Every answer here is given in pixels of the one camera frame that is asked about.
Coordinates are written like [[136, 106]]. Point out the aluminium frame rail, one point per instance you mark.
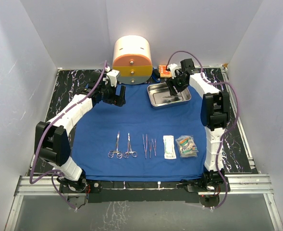
[[105, 191]]

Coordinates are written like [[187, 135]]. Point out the long serrated steel forceps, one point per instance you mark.
[[145, 144]]

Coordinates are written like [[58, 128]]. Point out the steel tweezers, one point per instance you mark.
[[154, 145], [150, 147]]

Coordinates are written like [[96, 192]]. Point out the blue black clip tool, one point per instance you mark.
[[155, 75]]

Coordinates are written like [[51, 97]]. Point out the steel instrument tray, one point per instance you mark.
[[157, 91]]

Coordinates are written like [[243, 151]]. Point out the remaining ring-handled clamp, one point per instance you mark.
[[118, 153]]

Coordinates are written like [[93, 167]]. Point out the small orange spiral notebook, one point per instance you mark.
[[164, 73]]

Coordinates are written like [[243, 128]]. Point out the round three-drawer storage box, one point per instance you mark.
[[132, 58]]

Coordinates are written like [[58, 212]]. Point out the long white green pouch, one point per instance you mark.
[[169, 149]]

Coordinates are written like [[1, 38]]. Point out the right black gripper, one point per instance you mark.
[[170, 84]]

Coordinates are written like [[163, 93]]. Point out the white blue supply packet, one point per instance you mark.
[[195, 150]]

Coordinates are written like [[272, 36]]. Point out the green clear supply packet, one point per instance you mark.
[[185, 146]]

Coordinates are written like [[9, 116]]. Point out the steel forceps ring handles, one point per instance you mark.
[[129, 151]]

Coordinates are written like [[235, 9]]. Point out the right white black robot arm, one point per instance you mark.
[[214, 115]]

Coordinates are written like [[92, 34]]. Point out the blue surgical cloth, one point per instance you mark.
[[97, 130]]

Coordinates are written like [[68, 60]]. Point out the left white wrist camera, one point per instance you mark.
[[112, 76]]

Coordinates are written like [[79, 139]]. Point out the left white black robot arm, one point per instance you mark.
[[52, 137]]

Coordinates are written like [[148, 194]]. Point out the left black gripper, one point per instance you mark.
[[119, 100]]

